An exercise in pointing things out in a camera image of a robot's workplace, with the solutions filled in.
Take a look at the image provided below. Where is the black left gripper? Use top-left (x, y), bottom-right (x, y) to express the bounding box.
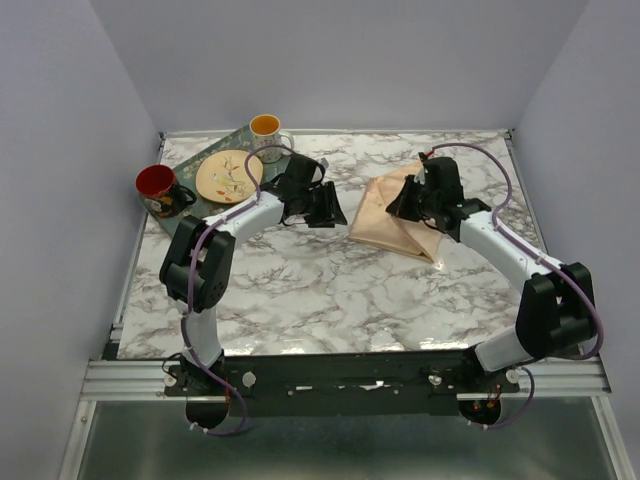
top-left (299, 181), bottom-right (348, 229)

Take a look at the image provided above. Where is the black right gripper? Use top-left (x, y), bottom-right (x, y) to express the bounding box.
top-left (386, 175), bottom-right (439, 223)

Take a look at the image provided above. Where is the peach cloth napkin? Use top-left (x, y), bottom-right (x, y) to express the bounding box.
top-left (349, 160), bottom-right (442, 263)

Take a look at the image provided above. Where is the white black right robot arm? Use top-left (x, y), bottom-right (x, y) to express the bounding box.
top-left (386, 154), bottom-right (598, 392)

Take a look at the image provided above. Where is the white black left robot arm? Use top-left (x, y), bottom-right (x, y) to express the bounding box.
top-left (160, 152), bottom-right (347, 395)

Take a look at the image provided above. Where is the white mug yellow inside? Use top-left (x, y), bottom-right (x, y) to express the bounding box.
top-left (249, 114), bottom-right (295, 164)

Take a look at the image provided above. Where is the black mug red inside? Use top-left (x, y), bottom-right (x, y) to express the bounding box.
top-left (135, 165), bottom-right (197, 218)

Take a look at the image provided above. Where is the cream bird plate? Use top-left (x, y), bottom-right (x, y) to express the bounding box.
top-left (195, 150), bottom-right (256, 204)

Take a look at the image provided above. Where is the green floral tray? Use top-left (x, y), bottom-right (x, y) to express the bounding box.
top-left (137, 124), bottom-right (301, 241)

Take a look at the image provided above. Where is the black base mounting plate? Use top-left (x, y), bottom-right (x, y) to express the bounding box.
top-left (164, 350), bottom-right (519, 428)

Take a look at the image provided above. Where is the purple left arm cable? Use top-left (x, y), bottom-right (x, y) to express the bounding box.
top-left (180, 144), bottom-right (301, 436)

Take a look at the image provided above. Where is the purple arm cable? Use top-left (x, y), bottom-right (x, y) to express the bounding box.
top-left (180, 144), bottom-right (301, 436)
top-left (424, 142), bottom-right (605, 431)

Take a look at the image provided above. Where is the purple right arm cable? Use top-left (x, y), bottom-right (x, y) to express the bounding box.
top-left (424, 142), bottom-right (605, 431)

